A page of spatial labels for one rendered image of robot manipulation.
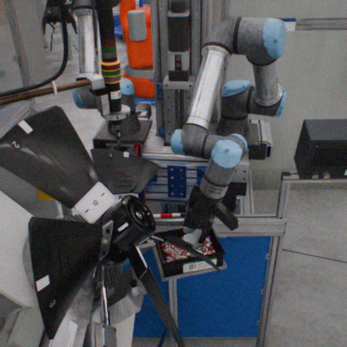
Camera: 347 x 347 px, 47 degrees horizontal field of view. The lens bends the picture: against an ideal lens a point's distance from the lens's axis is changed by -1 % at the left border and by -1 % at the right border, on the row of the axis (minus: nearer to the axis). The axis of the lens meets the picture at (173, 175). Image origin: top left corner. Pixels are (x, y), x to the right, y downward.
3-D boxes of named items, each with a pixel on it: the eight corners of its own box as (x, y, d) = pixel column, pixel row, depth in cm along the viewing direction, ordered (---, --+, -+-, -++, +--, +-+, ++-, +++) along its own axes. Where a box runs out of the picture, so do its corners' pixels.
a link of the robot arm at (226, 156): (247, 145, 109) (240, 156, 102) (233, 178, 115) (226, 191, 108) (221, 133, 111) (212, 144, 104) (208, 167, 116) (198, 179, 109)
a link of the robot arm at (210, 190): (228, 175, 116) (230, 191, 109) (222, 188, 118) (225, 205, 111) (202, 169, 115) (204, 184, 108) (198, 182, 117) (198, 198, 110)
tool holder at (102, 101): (100, 125, 91) (95, 83, 85) (88, 115, 96) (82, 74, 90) (135, 115, 95) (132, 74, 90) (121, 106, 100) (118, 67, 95)
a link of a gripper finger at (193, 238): (178, 244, 124) (187, 221, 120) (197, 249, 125) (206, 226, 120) (178, 251, 122) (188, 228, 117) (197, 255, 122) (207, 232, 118)
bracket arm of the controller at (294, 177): (282, 183, 146) (282, 175, 144) (280, 178, 148) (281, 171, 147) (348, 182, 145) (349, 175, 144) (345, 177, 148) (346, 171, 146)
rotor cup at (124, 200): (125, 274, 102) (162, 249, 98) (80, 249, 95) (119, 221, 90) (125, 232, 113) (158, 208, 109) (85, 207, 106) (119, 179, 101)
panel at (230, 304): (90, 339, 197) (68, 235, 162) (90, 336, 198) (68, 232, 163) (258, 339, 194) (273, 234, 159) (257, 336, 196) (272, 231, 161)
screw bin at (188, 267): (163, 278, 137) (162, 263, 133) (154, 246, 151) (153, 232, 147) (224, 267, 141) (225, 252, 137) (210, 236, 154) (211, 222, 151)
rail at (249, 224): (57, 237, 161) (53, 221, 157) (59, 230, 164) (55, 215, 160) (284, 236, 158) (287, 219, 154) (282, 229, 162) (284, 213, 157)
